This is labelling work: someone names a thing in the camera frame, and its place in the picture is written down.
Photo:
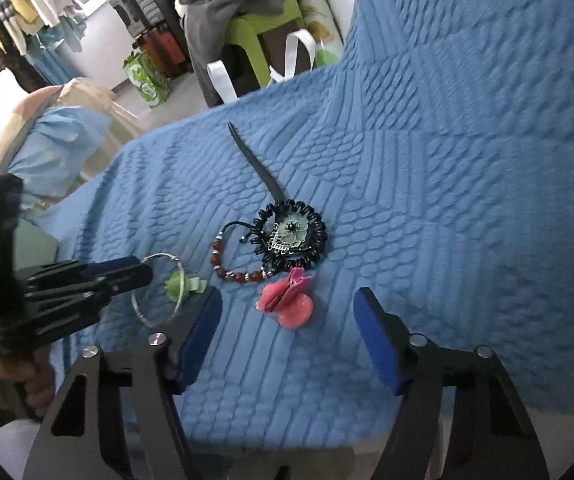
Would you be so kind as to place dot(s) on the silver bangle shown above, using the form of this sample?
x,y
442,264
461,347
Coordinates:
x,y
183,285

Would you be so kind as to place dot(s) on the cream blanket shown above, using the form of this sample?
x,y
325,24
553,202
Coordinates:
x,y
12,130

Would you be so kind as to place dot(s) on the light blue sheet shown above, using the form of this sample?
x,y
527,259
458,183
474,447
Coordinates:
x,y
62,145

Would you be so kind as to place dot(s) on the green shopping bag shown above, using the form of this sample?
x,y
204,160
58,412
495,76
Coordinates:
x,y
147,80

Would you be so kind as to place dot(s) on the blue quilted sofa cover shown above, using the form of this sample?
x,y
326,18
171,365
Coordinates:
x,y
442,160

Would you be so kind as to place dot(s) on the grey suitcase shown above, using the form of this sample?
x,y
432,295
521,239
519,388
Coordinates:
x,y
134,5

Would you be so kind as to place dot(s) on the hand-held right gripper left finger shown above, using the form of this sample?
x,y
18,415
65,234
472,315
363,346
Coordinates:
x,y
199,340

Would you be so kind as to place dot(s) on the green plastic stool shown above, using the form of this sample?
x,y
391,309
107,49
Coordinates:
x,y
267,25

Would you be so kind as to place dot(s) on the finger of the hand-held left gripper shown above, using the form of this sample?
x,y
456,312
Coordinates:
x,y
127,280
109,267

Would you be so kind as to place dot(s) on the black flower hairpin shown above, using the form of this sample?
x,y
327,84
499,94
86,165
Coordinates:
x,y
292,235

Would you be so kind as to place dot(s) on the green flower ornament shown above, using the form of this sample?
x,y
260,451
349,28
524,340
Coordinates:
x,y
177,287

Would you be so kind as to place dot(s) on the rolled mat with green circles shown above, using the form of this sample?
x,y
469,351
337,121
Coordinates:
x,y
322,10

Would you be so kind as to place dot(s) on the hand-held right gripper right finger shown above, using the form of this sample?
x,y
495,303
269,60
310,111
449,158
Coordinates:
x,y
379,340

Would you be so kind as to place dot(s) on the pink flower hair clip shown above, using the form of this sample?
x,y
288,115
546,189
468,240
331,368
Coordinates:
x,y
287,300

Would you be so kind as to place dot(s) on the row of hanging clothes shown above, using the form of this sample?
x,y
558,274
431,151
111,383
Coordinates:
x,y
22,10

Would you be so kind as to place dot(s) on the red suitcase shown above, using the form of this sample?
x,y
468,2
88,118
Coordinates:
x,y
164,52

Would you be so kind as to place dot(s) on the black suitcase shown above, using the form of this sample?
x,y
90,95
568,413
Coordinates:
x,y
169,15

